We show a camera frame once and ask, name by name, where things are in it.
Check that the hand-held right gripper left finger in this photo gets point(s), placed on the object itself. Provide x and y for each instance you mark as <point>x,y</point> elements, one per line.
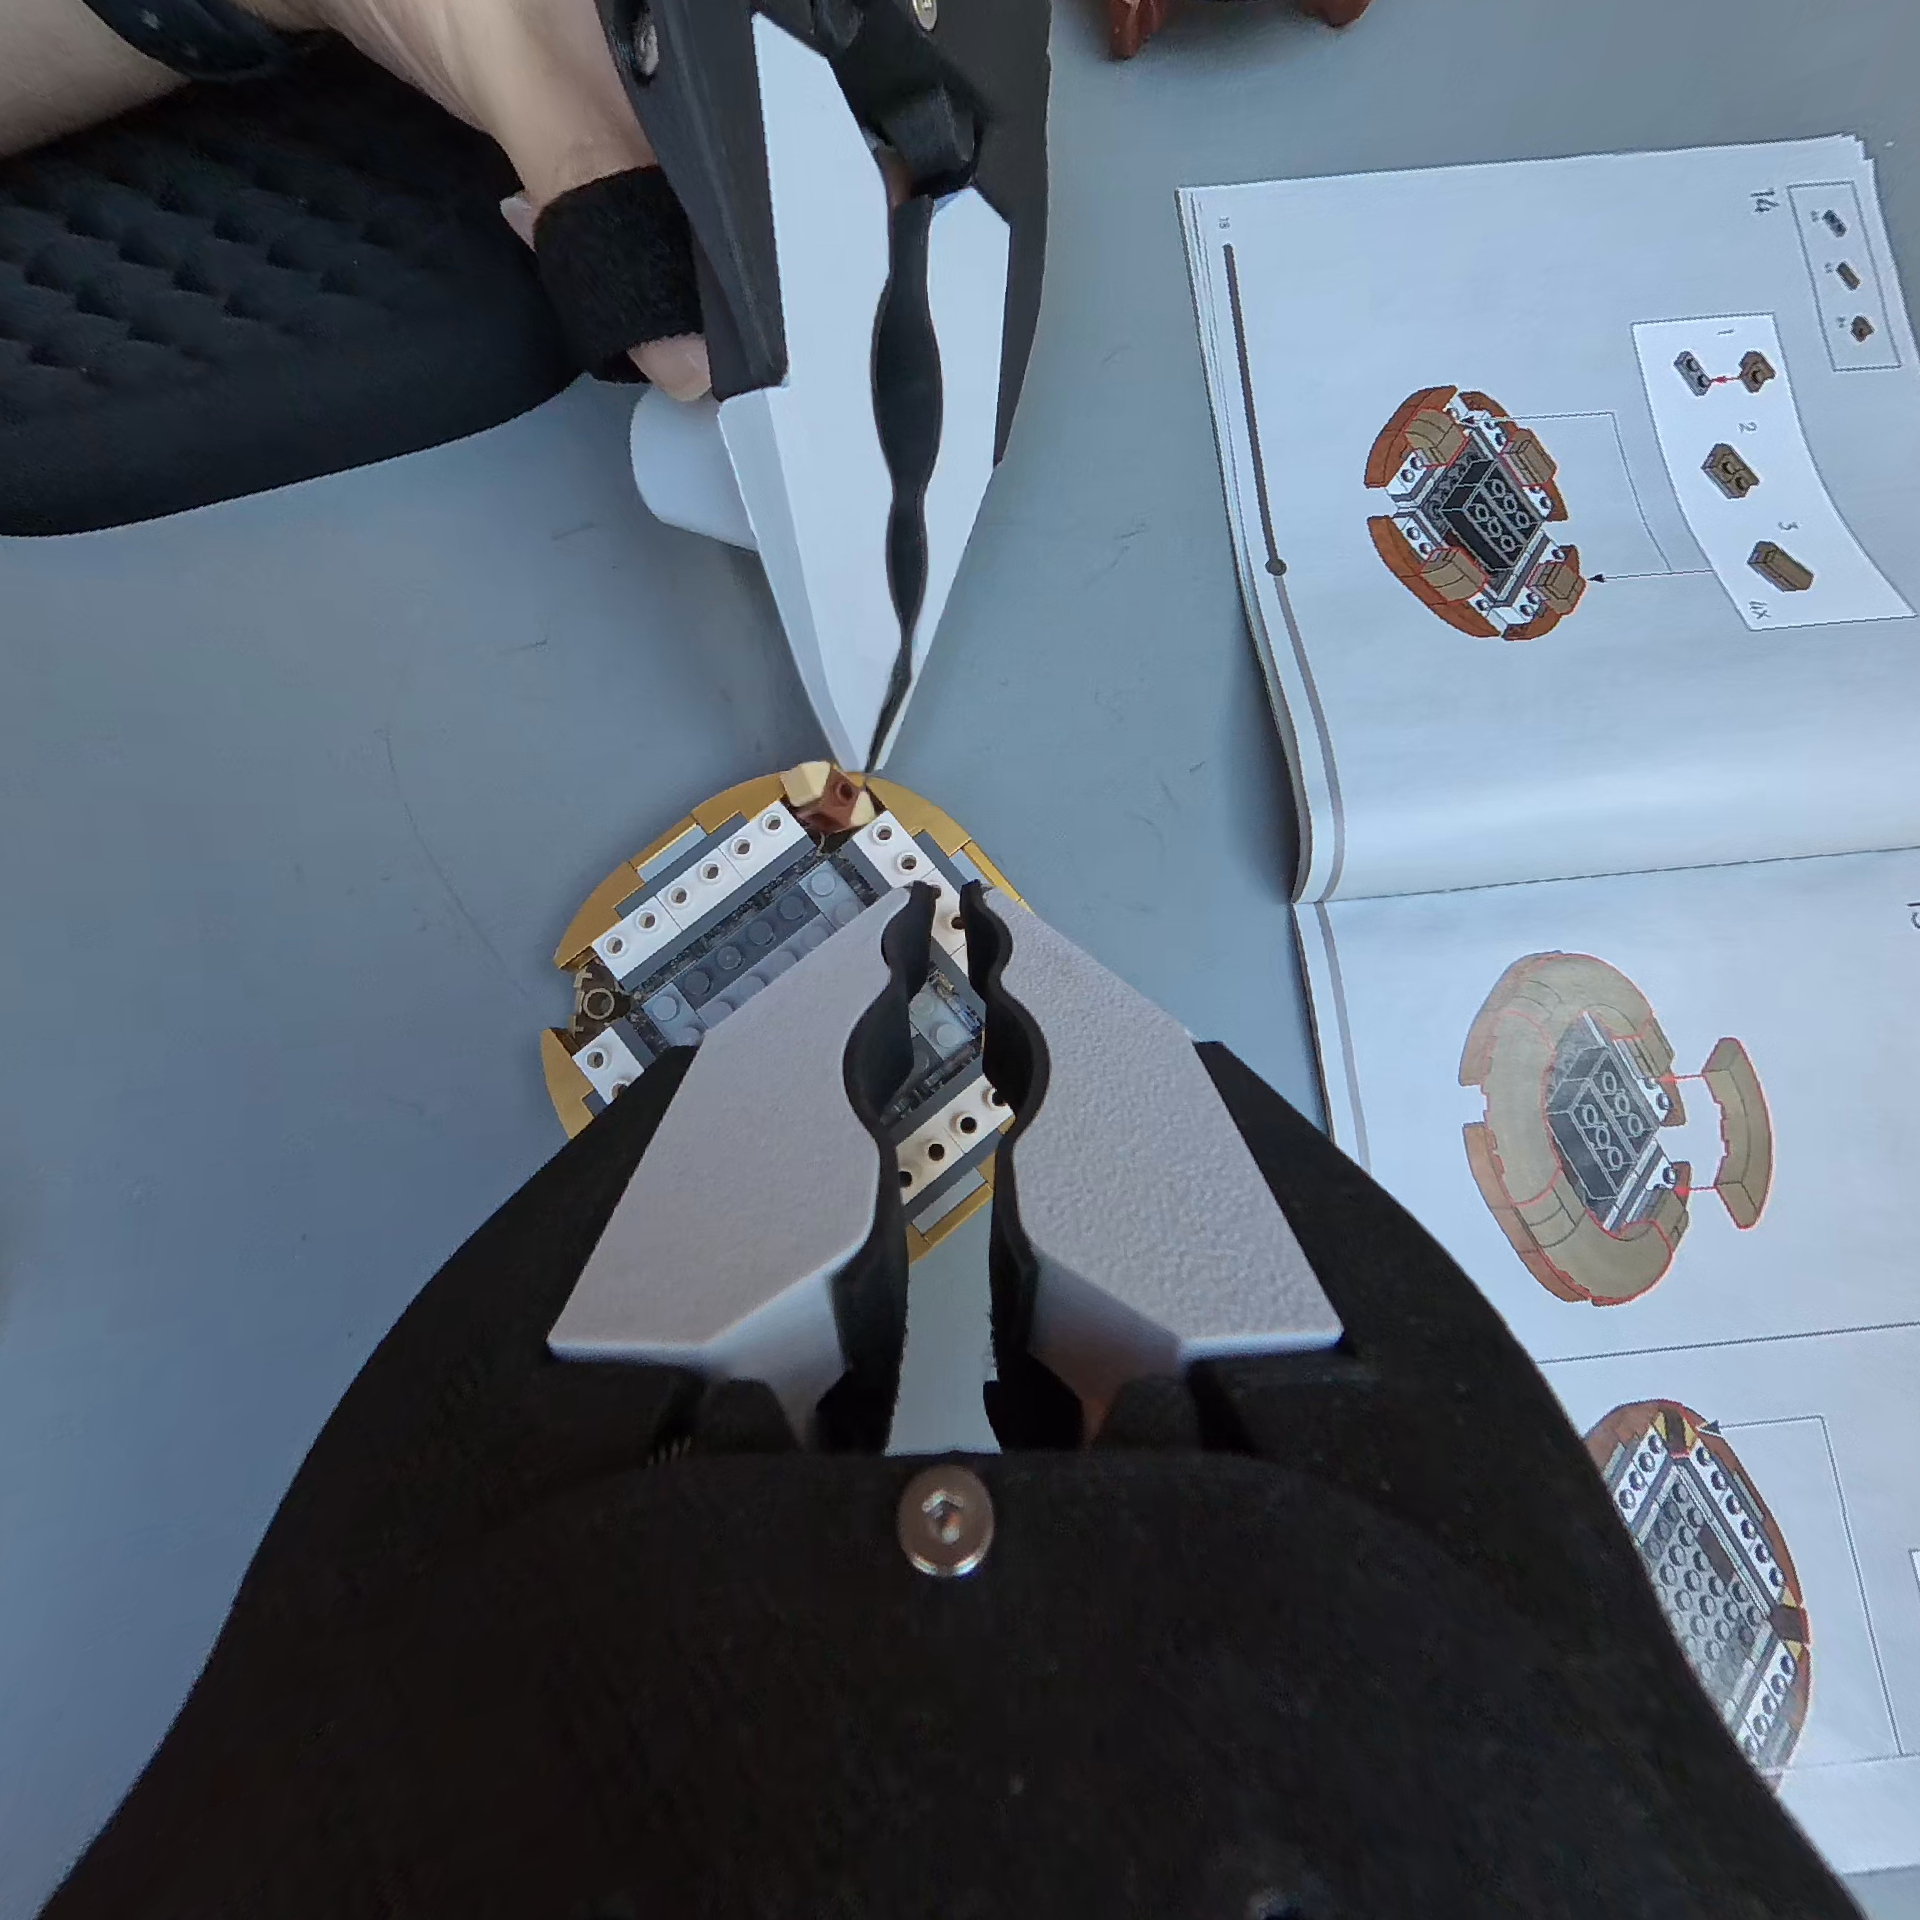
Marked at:
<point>721,1214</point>

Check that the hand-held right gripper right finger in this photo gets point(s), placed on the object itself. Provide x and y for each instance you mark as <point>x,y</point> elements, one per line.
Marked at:
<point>1171,1201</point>

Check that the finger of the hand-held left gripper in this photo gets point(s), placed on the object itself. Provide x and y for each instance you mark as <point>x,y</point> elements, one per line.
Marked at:
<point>819,450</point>
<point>974,390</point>

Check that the round gold lego base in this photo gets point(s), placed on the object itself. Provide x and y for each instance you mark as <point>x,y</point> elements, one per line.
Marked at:
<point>721,931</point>

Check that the small brown tan lego piece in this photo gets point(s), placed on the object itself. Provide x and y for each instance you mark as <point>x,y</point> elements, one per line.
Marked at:
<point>826,797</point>

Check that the person's left forearm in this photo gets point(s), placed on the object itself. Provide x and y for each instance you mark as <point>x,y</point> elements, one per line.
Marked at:
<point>45,90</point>

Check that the lego instruction booklet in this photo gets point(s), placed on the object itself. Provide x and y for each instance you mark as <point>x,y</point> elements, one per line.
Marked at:
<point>1501,750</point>

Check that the person's left hand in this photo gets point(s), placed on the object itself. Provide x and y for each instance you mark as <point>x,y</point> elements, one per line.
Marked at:
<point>494,90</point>

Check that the black padded wrist rest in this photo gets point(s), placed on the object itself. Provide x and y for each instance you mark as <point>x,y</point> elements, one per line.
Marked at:
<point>226,329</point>

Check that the black watch band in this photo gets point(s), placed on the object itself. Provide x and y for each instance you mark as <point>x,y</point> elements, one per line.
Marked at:
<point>196,30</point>

